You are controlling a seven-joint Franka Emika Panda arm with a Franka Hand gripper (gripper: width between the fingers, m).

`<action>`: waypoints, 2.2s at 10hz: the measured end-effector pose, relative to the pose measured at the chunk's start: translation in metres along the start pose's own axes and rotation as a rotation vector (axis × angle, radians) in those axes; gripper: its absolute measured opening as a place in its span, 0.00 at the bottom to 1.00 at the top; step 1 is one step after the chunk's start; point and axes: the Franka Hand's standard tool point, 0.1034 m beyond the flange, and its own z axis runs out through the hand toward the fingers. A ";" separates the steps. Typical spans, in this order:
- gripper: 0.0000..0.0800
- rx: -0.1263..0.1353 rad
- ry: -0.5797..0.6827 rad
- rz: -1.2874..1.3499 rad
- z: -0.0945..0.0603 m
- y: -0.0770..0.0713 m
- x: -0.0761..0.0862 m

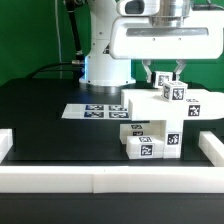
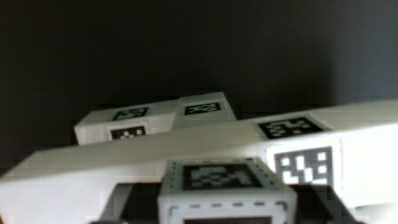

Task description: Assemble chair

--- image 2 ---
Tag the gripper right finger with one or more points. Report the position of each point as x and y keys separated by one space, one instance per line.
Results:
x=320 y=208

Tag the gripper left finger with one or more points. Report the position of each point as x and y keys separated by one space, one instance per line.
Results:
x=110 y=216

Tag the white chair leg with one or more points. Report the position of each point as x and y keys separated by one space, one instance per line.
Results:
x=202 y=109
x=126 y=122
x=224 y=191

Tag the white chair back frame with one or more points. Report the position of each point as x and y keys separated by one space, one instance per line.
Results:
x=325 y=146

